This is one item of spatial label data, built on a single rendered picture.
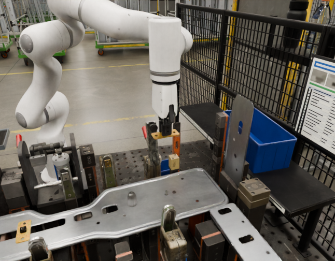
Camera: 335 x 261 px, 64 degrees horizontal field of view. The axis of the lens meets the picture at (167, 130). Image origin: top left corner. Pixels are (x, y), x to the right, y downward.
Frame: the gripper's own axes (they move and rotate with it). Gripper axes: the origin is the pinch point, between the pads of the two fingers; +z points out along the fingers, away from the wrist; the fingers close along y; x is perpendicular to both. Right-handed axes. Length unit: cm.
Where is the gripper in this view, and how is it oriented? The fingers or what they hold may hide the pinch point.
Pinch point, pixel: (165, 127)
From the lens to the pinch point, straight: 82.9
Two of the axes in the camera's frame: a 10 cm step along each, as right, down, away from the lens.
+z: 0.0, 8.8, 4.8
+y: 3.6, 4.5, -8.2
